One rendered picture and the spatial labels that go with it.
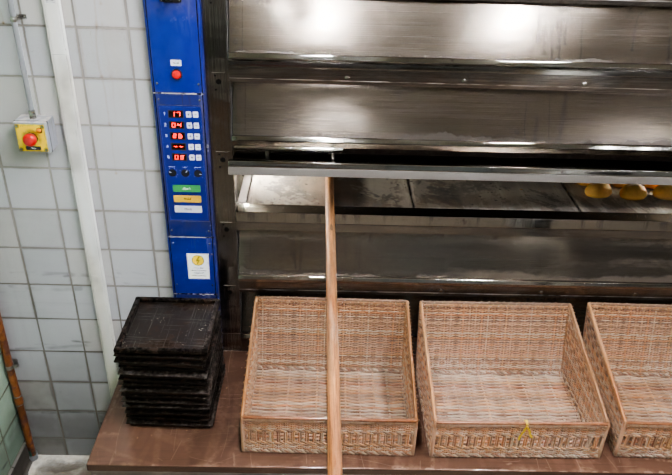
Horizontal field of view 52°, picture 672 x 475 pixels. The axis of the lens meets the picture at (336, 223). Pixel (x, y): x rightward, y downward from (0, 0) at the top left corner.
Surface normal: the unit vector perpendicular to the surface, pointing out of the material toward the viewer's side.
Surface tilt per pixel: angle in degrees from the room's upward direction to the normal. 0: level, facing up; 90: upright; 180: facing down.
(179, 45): 90
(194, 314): 0
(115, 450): 0
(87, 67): 90
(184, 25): 90
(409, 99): 70
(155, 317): 0
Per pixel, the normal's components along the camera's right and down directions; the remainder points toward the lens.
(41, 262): 0.01, 0.49
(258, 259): 0.02, 0.17
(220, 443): 0.03, -0.87
